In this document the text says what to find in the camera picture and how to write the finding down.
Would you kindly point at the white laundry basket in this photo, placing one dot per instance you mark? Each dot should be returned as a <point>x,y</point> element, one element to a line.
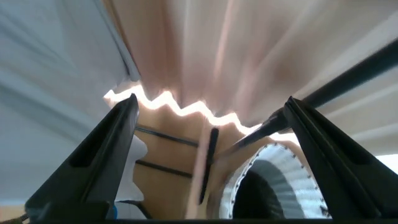
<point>280,161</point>

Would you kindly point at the beige curtain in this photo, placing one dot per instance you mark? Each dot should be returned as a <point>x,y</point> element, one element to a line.
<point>217,46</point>

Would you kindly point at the black clothes rack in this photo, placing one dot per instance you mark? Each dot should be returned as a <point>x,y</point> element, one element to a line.
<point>357,76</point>

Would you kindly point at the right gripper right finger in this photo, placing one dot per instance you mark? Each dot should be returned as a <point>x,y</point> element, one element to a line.
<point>357,186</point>

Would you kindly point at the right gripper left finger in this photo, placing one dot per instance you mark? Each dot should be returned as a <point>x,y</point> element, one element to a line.
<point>62,186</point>

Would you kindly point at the pale grey shorts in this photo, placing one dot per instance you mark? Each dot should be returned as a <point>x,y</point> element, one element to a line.
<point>46,93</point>

